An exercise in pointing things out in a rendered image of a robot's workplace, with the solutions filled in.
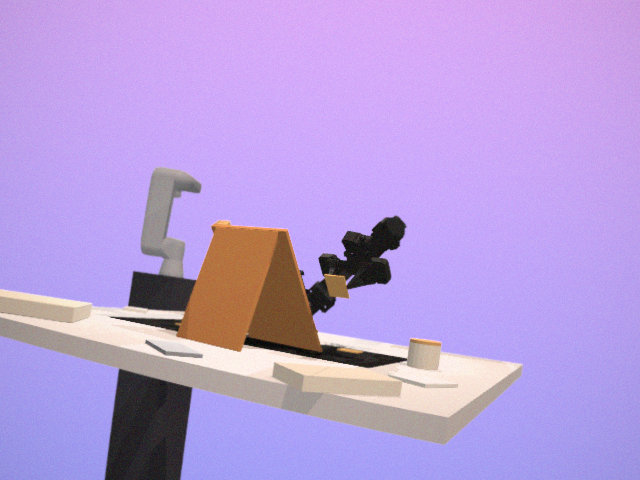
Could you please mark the beige cylindrical container with orange lid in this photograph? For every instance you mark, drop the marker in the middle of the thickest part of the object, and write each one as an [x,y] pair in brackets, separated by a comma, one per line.
[424,354]

